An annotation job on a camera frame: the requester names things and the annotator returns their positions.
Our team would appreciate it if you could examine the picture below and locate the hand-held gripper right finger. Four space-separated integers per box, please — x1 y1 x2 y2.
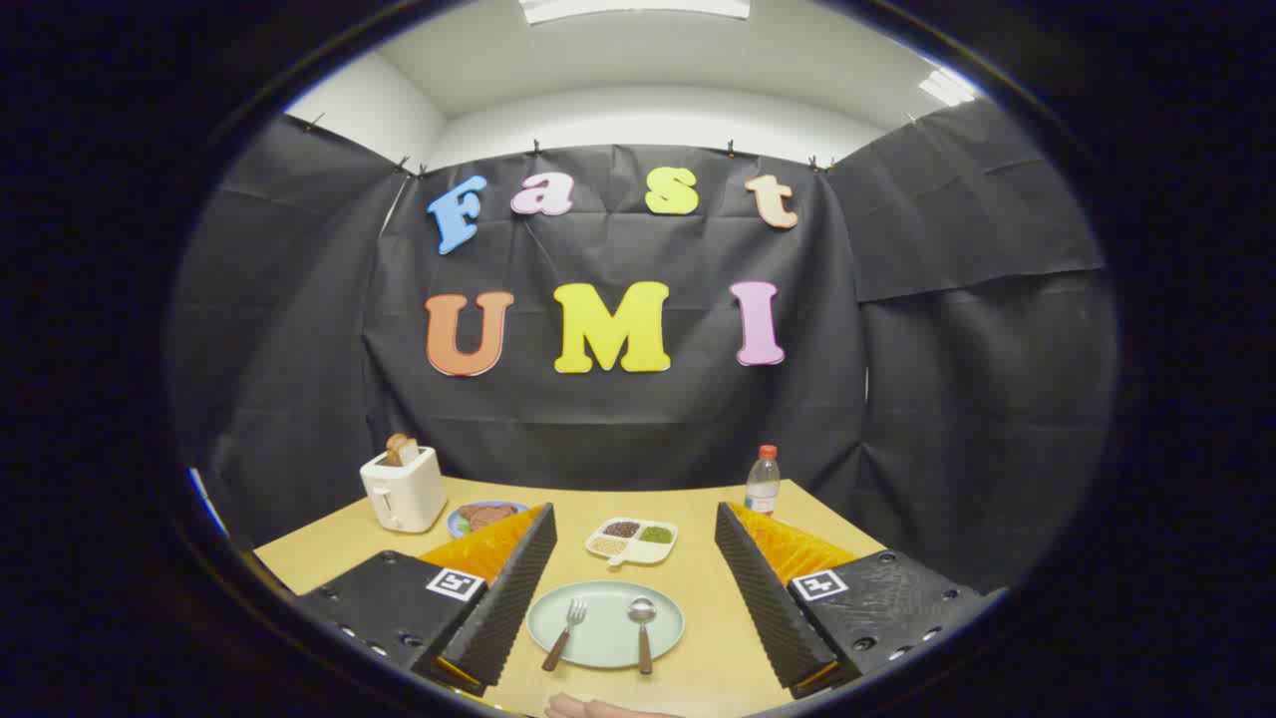
714 502 1008 700

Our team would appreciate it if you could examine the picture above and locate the white toaster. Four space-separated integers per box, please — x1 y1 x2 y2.
360 446 449 534

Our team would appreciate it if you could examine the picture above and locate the clear water bottle red cap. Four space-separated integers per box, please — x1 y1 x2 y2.
745 445 782 517

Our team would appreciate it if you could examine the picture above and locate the ceiling light panel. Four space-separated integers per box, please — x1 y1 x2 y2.
518 0 752 25
918 68 978 107

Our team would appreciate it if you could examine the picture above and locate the black backdrop cloth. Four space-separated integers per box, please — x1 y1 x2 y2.
164 98 1117 599

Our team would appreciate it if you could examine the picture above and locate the pale green plate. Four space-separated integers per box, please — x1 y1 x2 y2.
525 580 686 670

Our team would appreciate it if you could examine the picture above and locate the small blue plate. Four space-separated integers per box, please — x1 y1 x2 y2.
447 500 529 539

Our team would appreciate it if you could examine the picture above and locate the fork with wooden handle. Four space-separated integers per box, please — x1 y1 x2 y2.
541 598 588 672

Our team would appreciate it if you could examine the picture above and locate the white divided tray with beans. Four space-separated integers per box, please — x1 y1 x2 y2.
585 518 680 568

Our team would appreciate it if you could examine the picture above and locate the spoon with wooden handle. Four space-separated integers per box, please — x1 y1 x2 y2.
628 597 658 676

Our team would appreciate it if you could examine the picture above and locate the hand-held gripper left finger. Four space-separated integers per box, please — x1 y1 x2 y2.
295 503 558 698

